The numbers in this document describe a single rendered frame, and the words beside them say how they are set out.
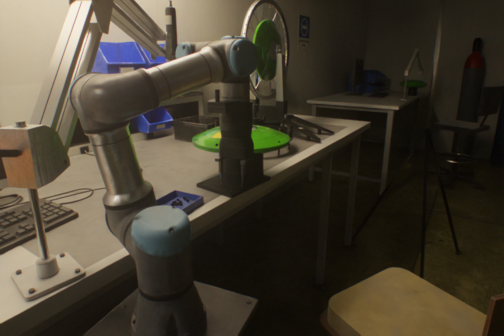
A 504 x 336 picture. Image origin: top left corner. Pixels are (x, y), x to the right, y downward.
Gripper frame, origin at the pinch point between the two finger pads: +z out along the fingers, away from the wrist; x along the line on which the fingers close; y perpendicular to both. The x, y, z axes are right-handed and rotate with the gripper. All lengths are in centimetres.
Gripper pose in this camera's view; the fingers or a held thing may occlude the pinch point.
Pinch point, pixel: (232, 185)
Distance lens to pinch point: 75.7
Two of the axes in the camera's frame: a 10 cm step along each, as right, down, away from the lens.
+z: 0.0, 9.7, 2.5
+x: -9.2, -1.0, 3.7
